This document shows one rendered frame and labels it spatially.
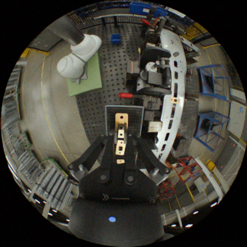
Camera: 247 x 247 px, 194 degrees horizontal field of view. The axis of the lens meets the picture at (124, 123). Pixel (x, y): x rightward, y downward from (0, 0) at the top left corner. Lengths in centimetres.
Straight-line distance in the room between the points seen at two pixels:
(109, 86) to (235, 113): 829
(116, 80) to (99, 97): 24
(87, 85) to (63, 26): 56
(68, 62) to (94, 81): 30
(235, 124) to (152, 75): 817
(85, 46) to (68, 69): 19
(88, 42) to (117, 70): 39
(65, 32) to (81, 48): 18
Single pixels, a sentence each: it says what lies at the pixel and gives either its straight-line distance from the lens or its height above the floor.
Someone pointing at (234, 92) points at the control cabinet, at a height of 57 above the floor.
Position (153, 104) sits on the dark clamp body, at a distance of 37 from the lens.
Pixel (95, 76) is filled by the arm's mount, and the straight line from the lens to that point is 73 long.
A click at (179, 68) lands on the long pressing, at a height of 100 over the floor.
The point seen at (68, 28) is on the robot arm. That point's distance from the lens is 50.
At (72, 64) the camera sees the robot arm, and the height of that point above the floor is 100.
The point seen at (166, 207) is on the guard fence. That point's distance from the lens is 767.
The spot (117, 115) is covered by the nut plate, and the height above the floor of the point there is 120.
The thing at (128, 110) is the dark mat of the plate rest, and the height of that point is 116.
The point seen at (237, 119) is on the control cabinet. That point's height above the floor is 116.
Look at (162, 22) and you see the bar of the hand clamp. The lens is 56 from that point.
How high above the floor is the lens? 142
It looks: 70 degrees down
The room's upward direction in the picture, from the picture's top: 178 degrees clockwise
